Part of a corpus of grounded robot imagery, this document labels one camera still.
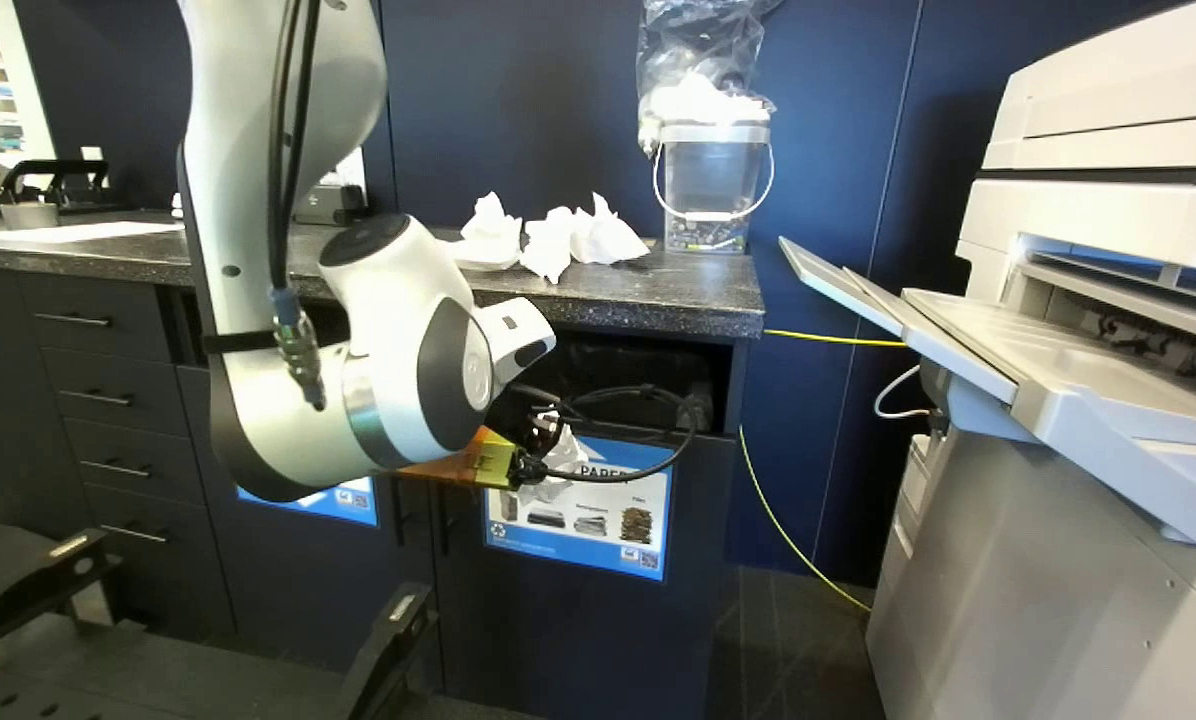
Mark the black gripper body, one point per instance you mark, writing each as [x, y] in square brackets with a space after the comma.
[532, 425]

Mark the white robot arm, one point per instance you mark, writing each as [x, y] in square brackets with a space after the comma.
[397, 346]

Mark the black bin liner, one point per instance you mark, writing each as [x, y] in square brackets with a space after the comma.
[622, 365]

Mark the orange yellow wrist attachment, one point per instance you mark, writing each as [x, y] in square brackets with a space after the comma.
[470, 460]

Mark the mixed paper label up arrow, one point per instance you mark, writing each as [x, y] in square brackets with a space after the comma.
[598, 526]

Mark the dark cabinet door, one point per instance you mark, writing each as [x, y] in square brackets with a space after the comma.
[302, 584]
[558, 642]

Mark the mixed paper label down arrow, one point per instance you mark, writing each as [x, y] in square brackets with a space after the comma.
[331, 506]

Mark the white crumpled wad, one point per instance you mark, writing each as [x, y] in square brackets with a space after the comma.
[703, 102]

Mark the clear plastic bag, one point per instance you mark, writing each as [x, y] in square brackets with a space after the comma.
[703, 40]

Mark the black work platform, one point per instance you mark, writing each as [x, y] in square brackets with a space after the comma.
[128, 681]

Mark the dark cabinet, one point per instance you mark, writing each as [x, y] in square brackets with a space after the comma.
[37, 360]

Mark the white flat paper sheet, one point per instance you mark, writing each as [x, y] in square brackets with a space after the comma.
[60, 235]

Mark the black clamp orange tip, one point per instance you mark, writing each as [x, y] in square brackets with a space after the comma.
[28, 584]

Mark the black paper punch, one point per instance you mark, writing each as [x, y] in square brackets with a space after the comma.
[50, 184]

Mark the grey office printer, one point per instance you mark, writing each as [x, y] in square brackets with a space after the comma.
[1049, 603]

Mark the grey printer side tray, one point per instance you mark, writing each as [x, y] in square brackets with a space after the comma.
[1088, 387]

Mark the black clamp bracket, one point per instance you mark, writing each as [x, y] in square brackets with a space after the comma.
[390, 642]

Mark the small white wall plate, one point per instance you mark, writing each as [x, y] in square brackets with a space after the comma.
[94, 155]

